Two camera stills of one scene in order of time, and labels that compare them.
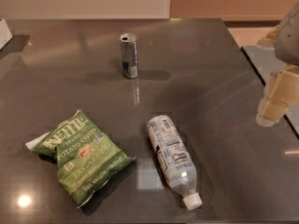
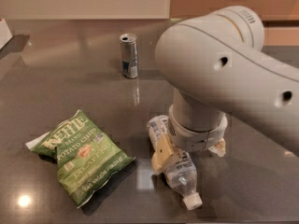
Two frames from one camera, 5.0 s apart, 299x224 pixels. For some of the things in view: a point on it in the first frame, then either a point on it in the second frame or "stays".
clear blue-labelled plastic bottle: (176, 160) stays
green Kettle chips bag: (85, 155) stays
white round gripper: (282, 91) -> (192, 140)
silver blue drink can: (129, 49) stays
